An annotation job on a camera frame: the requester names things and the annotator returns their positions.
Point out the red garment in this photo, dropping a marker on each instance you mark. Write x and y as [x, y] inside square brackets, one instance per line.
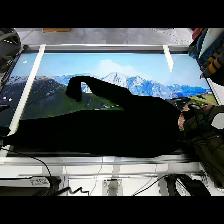
[197, 32]

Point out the silver frame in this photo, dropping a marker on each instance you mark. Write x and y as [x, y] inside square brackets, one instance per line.
[140, 168]

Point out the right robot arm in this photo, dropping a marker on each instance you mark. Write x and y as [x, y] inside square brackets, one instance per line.
[218, 121]

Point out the dark green garment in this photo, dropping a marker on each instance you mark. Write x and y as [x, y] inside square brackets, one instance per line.
[210, 156]

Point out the striped garment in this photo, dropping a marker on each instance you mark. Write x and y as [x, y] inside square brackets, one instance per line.
[213, 65]

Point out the blue garment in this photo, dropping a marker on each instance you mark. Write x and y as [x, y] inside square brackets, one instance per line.
[197, 45]

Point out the black garment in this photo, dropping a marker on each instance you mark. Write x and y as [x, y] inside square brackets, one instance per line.
[133, 130]

